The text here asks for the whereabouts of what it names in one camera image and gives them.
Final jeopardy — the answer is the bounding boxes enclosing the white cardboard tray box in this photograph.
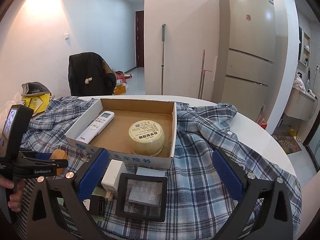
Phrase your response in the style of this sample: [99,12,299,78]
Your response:
[65,96,177,169]

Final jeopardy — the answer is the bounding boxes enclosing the orange plastic box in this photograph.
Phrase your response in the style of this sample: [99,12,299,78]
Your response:
[49,149,68,176]

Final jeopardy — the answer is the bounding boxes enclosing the white remote control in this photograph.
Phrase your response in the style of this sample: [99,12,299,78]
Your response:
[76,111,115,144]

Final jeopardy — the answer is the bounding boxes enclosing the yellow box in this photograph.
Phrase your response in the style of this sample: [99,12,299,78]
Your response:
[22,93,51,116]

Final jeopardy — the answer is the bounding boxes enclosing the beige refrigerator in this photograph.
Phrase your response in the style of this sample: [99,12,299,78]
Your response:
[212,0,276,121]

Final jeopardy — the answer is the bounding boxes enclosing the cartoon floor mat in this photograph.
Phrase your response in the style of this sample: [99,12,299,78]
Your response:
[272,132,301,154]

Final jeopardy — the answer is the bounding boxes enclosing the grey pouch bag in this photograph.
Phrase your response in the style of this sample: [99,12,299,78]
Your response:
[21,82,51,97]

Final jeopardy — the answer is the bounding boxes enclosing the dark red door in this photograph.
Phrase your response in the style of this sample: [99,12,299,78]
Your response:
[135,10,144,67]

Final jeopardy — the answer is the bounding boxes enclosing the bathroom vanity cabinet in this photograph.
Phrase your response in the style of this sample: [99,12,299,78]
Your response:
[284,88,316,121]

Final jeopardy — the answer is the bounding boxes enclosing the black square display frame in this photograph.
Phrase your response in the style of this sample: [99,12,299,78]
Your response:
[116,173,168,222]

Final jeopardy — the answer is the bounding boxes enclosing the red carton by fridge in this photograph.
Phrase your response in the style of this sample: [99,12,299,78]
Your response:
[257,115,267,129]

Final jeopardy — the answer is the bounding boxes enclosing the black jacket on chair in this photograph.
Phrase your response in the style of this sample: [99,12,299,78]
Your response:
[68,52,117,96]

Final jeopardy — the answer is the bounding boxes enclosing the small black box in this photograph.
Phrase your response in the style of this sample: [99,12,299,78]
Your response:
[89,195,106,217]

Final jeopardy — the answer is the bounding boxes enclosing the round cream lidded container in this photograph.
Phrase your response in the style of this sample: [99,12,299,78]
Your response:
[129,120,165,157]

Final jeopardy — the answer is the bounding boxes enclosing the red items on floor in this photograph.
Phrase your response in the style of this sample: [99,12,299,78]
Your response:
[116,71,133,83]

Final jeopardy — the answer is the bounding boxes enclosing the blue plaid shirt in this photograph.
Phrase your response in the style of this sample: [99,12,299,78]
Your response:
[21,96,302,239]

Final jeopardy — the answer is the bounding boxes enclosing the clear plastic bag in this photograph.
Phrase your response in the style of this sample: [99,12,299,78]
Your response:
[0,92,24,133]

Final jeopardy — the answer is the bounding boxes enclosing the grey blue box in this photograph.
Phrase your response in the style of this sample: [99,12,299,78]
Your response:
[136,167,165,177]

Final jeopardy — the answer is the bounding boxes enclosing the orange cardboard box floor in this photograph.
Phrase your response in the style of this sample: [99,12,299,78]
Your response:
[113,84,126,95]

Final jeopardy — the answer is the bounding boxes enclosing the white power adapter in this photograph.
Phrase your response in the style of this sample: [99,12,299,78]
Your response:
[101,159,127,201]

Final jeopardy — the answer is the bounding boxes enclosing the red handled broom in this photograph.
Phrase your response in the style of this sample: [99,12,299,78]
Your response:
[197,50,212,99]

